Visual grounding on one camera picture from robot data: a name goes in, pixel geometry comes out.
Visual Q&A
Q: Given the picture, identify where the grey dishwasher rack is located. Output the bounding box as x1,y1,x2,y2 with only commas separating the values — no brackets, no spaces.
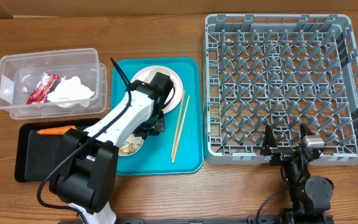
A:
203,14,358,166

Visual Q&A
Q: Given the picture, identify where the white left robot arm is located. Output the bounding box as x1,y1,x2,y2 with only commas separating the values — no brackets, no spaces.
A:
43,79,173,223

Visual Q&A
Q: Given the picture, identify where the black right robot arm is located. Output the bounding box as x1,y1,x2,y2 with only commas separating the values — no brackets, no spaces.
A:
255,123,334,223

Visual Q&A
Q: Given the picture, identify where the clear plastic bin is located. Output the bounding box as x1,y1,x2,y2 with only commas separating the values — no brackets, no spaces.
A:
0,48,108,119

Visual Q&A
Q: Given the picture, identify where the teal plastic tray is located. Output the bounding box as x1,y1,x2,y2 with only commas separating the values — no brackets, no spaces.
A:
117,57,204,176

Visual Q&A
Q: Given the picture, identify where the white bowl with food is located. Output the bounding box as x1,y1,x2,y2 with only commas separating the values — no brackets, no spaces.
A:
119,134,144,156

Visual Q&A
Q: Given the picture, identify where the pink plate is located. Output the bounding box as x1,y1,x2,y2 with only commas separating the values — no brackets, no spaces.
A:
131,65,184,113

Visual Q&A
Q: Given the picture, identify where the black tray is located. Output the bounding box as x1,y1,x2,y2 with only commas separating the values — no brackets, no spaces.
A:
14,118,99,182

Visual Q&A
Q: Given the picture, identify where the wooden chopstick right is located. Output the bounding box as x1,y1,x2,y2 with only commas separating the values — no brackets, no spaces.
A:
171,95,190,163

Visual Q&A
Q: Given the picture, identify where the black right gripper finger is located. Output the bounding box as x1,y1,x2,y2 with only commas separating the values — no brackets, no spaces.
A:
300,123,313,137
262,124,277,149

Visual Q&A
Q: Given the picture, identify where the white napkin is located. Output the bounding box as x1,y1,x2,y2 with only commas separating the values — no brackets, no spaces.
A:
47,76,95,108

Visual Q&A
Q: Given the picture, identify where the white cup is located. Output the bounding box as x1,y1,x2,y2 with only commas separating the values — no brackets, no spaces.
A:
148,67,171,82

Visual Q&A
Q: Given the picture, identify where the orange carrot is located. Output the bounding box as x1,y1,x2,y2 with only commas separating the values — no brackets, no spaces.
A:
37,125,77,135

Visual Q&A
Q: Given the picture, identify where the red snack wrapper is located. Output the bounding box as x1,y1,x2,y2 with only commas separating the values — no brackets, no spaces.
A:
26,73,59,105

